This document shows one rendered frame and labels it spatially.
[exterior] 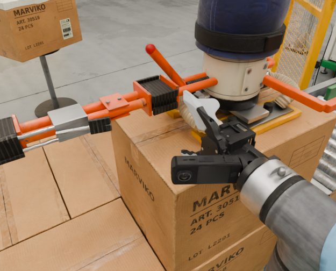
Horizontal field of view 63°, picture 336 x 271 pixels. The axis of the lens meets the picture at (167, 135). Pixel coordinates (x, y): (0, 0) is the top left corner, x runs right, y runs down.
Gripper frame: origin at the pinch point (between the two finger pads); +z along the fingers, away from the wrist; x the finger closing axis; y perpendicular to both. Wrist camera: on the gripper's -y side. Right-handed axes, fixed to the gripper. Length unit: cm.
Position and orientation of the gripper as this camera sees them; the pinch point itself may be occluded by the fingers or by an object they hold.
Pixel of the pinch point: (179, 123)
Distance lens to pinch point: 57.1
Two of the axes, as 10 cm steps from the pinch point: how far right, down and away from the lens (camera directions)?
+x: 0.0, -8.0, -6.0
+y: 8.5, -3.1, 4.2
